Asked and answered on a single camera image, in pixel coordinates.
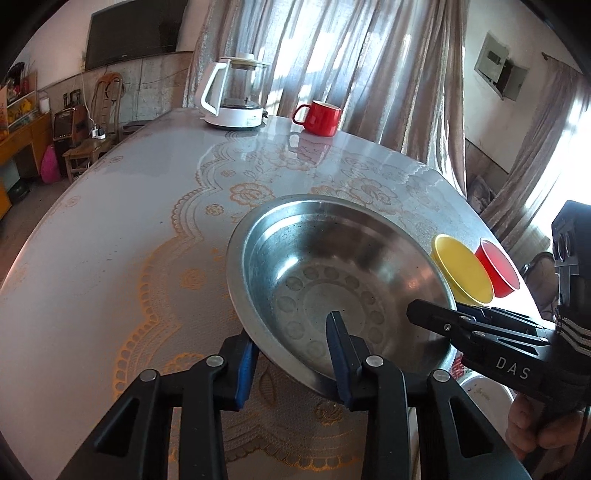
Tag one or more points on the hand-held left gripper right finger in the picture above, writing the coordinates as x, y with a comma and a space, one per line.
339, 355

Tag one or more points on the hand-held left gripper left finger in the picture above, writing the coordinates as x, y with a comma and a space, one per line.
244, 374

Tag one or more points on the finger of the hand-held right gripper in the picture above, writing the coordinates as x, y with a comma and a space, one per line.
503, 316
438, 318

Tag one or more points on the red plastic bowl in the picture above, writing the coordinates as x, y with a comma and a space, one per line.
501, 265

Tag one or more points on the yellow plastic bowl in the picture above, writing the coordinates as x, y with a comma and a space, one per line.
461, 270

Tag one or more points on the white plate with pink roses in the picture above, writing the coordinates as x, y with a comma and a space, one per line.
487, 392

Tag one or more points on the large metal bowl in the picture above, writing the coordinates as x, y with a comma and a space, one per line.
323, 267

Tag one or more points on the person's right hand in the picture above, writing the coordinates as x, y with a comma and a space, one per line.
554, 434

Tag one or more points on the dark chair by window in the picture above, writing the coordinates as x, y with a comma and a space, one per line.
538, 272

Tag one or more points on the narrow grey side curtain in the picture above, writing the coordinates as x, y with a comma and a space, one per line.
540, 152

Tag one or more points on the red mug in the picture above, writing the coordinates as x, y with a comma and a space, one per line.
321, 117

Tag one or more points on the white glass electric kettle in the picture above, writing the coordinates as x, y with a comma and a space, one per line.
235, 110

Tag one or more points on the wide grey window curtain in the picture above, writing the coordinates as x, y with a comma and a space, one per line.
360, 60

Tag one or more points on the dark wooden bench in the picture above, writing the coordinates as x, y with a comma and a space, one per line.
134, 127

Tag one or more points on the wooden chair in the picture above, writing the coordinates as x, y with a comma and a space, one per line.
87, 152

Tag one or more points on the white power strip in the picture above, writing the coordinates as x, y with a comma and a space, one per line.
98, 133

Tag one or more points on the pink bag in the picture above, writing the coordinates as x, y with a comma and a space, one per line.
50, 164

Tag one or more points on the black floor speaker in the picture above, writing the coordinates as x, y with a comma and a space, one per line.
69, 127

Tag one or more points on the orange wooden cabinet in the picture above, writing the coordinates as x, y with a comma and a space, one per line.
21, 143

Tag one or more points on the wooden shelf with ornaments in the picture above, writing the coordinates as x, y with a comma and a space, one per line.
18, 99

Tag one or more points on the wall electrical box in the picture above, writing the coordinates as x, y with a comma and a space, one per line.
501, 64

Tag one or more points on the black wall television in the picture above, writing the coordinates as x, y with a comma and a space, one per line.
134, 32

